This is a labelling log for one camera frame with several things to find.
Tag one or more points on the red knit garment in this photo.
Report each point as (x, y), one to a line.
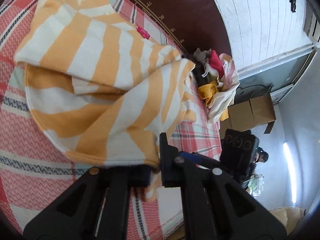
(216, 64)

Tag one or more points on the grey checked garment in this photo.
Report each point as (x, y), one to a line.
(202, 56)

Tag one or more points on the right side cardboard boxes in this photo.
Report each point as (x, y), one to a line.
(247, 115)

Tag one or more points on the yellow garment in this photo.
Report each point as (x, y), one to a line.
(216, 100)

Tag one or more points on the red plaid bed sheet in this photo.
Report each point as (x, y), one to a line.
(34, 172)

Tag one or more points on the cream white garment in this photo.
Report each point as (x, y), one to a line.
(230, 80)

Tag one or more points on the orange white striped sweater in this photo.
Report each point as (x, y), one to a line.
(99, 89)

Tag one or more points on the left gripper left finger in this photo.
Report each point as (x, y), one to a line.
(96, 206)

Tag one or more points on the dark brown garment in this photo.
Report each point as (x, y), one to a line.
(198, 71)

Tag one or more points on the dark brown wooden headboard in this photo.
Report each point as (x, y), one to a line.
(191, 24)

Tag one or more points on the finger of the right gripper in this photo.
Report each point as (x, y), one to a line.
(201, 160)

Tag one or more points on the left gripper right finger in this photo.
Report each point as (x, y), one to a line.
(215, 206)

